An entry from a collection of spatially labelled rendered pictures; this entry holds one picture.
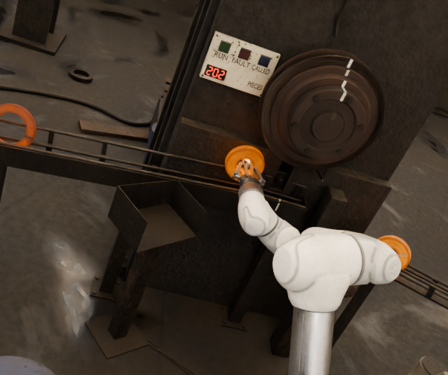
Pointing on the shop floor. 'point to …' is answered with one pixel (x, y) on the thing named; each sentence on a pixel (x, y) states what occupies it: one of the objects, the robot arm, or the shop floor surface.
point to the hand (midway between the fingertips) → (246, 161)
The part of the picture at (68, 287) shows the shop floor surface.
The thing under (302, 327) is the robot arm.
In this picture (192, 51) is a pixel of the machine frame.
